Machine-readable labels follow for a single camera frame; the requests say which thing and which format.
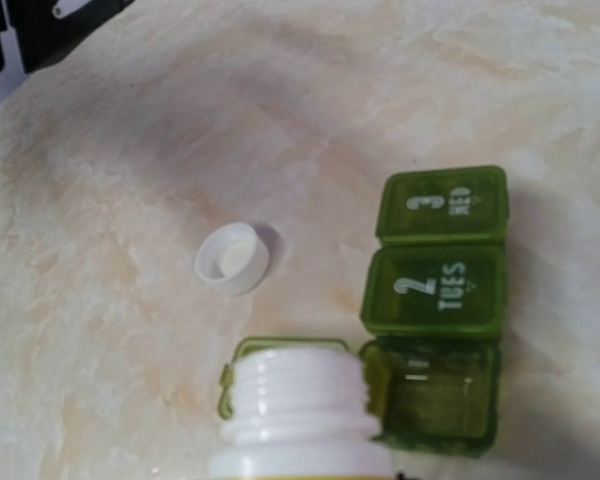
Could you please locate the white pill bottle cap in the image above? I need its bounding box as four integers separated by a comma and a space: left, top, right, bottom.
194, 222, 270, 296

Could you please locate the green weekly pill organizer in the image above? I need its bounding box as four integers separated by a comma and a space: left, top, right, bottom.
217, 165, 510, 457

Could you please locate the small white pill bottle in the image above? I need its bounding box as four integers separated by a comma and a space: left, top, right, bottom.
207, 346, 396, 479

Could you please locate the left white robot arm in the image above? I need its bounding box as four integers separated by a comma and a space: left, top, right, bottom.
0, 0, 132, 74

